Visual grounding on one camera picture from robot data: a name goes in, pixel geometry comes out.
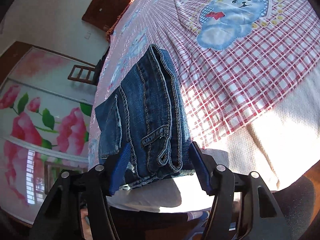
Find wooden headboard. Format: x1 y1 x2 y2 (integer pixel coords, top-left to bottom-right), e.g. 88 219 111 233
82 0 141 30

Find dark grey cloth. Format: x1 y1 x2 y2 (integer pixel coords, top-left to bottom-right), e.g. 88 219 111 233
271 173 316 231

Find brown fringed cloth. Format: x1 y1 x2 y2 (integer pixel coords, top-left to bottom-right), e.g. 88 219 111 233
105 0 140 43

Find floral wardrobe doors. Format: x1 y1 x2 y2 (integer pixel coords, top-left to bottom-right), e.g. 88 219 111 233
0 41 98 226

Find blue denim pants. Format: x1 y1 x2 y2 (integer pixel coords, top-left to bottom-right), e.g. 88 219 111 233
94 43 196 190

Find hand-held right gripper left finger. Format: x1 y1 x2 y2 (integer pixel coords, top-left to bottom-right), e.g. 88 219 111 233
29 143 132 240

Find wooden chair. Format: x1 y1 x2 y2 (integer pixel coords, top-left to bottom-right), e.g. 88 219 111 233
68 64 98 84

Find wooden bed with pink sheet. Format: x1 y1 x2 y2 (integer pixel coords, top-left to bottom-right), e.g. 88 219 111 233
87 0 320 167

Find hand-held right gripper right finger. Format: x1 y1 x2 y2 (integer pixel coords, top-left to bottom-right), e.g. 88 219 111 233
188 142 292 240

